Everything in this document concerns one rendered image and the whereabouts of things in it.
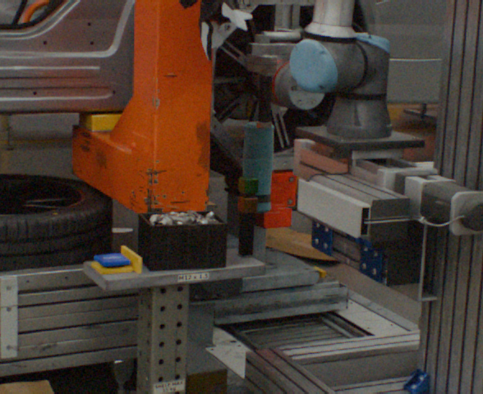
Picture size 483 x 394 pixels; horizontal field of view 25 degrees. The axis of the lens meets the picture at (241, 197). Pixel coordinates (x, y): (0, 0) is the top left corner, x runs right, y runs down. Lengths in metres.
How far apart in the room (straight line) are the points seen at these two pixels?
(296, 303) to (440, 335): 1.03
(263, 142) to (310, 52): 0.81
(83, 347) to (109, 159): 0.55
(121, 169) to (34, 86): 0.38
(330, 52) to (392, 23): 1.39
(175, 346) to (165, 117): 0.58
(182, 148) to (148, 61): 0.24
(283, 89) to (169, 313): 0.80
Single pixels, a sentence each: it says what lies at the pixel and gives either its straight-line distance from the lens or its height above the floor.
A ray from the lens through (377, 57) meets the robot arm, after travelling 2.45.
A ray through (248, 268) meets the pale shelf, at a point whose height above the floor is 0.44.
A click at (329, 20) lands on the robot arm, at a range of 2.34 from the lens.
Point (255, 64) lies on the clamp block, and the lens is 2.99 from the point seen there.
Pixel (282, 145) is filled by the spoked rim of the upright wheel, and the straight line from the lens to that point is 3.40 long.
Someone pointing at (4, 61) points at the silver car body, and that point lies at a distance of 3.15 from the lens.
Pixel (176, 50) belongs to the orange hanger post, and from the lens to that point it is 2.76.
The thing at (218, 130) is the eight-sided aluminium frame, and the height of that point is 0.71.
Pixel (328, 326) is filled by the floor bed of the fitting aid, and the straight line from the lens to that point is 3.51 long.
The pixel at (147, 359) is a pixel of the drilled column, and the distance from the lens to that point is 2.74.
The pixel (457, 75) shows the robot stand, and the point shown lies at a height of 0.97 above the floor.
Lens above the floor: 1.19
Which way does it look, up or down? 12 degrees down
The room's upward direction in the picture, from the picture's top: 2 degrees clockwise
